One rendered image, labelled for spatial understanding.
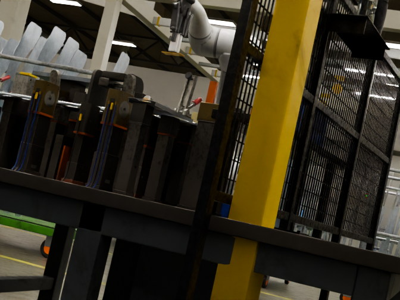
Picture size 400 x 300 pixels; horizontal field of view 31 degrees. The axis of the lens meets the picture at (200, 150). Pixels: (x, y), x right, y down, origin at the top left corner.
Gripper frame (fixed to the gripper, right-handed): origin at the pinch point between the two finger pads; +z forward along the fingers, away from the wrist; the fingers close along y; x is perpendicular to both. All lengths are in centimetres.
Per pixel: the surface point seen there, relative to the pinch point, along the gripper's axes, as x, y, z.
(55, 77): -38.7, 15.4, 21.5
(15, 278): -76, -36, 106
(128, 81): -4.4, 18.1, 19.9
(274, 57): 63, 53, 15
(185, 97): 0.8, -14.8, 16.9
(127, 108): -1.5, 19.5, 29.5
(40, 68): -349, -335, -48
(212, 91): 12.0, -14.8, 13.4
